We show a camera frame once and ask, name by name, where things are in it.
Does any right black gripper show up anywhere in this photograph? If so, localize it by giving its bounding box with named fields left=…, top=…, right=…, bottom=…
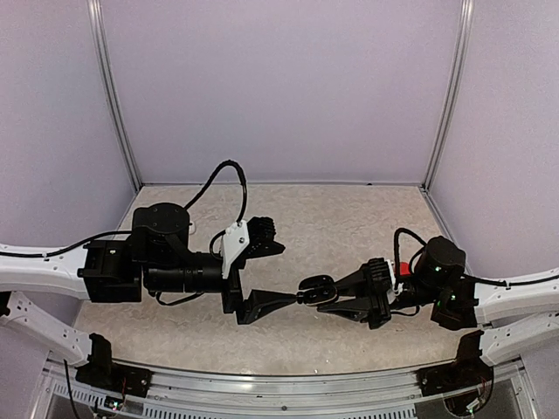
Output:
left=315, top=262, right=441, bottom=332

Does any black earbud charging case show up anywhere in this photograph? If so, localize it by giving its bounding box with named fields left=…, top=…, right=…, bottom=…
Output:
left=296, top=275, right=338, bottom=306

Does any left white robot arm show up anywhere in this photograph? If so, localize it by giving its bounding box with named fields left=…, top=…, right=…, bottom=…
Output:
left=1, top=203, right=303, bottom=388

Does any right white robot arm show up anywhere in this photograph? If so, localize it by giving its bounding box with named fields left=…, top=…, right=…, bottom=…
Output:
left=313, top=236, right=558, bottom=388

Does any red earbud charging case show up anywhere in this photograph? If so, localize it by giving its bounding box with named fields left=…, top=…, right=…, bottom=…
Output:
left=399, top=262, right=411, bottom=277

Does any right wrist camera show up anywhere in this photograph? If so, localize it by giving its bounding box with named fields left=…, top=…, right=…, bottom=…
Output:
left=365, top=258, right=402, bottom=294

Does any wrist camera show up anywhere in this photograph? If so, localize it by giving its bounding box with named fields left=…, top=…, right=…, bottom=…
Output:
left=365, top=258, right=402, bottom=294
left=220, top=216, right=277, bottom=279

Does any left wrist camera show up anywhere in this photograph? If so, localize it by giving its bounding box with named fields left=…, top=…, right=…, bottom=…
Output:
left=220, top=216, right=277, bottom=279

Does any front aluminium rail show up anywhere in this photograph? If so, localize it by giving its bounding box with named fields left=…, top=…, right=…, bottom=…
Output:
left=41, top=348, right=532, bottom=419

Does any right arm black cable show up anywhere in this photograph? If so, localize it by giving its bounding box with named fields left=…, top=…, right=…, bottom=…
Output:
left=392, top=227, right=559, bottom=318

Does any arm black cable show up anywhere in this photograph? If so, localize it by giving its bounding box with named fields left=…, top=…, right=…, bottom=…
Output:
left=392, top=227, right=559, bottom=318
left=0, top=159, right=249, bottom=306

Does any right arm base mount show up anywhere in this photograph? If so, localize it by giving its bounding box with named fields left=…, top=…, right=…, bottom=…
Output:
left=417, top=346, right=494, bottom=396

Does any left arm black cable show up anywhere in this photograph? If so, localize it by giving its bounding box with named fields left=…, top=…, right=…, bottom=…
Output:
left=0, top=159, right=249, bottom=306

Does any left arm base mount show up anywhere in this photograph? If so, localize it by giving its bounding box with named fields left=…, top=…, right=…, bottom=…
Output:
left=76, top=333, right=153, bottom=398

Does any right aluminium frame post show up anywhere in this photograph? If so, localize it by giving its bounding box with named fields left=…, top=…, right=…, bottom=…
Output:
left=422, top=0, right=474, bottom=195

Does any aluminium frame post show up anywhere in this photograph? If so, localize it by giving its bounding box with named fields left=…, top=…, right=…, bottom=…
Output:
left=86, top=0, right=143, bottom=194
left=422, top=0, right=474, bottom=195

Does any left aluminium frame post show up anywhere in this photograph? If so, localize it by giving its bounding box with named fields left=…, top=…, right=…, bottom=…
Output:
left=86, top=0, right=143, bottom=194

